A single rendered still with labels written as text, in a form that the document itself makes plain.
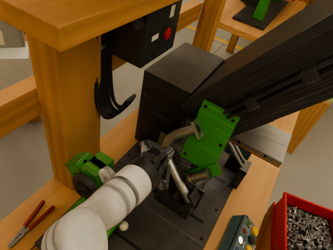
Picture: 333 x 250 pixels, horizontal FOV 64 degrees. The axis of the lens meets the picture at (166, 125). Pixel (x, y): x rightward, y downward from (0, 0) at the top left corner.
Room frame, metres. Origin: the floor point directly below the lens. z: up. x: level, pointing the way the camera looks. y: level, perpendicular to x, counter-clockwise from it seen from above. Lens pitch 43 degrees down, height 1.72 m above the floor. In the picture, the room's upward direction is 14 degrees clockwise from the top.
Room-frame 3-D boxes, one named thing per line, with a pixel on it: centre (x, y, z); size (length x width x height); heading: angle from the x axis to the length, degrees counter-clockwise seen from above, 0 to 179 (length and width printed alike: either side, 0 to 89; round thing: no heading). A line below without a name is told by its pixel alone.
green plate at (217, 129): (0.61, -0.14, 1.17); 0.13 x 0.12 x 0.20; 159
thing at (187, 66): (0.85, -0.02, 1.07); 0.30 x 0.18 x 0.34; 159
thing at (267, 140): (0.74, -0.23, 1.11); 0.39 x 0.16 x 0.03; 69
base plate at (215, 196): (0.70, -0.11, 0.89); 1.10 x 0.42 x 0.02; 159
